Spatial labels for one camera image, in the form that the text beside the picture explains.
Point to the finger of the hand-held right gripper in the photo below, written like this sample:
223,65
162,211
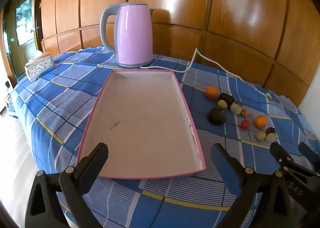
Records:
281,154
308,153

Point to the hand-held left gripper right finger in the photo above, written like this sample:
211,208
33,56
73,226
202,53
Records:
222,163

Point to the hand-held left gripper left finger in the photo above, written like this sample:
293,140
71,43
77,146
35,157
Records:
99,154

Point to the cut dark root piece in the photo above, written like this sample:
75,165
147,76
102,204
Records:
270,135

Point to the orange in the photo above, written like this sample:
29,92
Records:
260,121
212,92

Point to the red cherry tomato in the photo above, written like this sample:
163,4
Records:
245,124

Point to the pink-rimmed white tray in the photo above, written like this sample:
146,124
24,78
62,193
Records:
142,123

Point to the small carrot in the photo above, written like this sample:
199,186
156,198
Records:
246,113

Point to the cut dark root with tail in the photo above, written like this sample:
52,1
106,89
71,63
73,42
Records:
236,108

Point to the blue checked tablecloth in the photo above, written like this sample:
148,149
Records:
62,93

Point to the silver patterned tissue box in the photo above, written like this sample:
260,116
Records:
40,67

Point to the small wooden stool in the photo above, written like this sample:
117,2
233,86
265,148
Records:
7,103

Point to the pink electric kettle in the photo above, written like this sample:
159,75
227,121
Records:
135,35

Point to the wooden glazed door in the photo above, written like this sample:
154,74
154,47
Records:
25,30

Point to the wooden wardrobe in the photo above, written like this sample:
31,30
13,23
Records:
225,5

